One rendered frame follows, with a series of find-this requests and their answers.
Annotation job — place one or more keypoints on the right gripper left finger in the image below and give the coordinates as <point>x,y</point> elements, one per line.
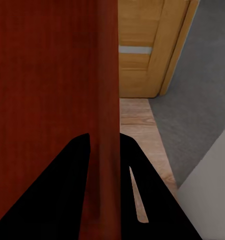
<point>51,208</point>

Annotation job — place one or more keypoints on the storage box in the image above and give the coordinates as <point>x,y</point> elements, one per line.
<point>59,79</point>

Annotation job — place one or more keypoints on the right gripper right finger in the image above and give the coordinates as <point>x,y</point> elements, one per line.
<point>167,220</point>

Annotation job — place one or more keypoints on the door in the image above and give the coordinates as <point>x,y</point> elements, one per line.
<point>151,35</point>

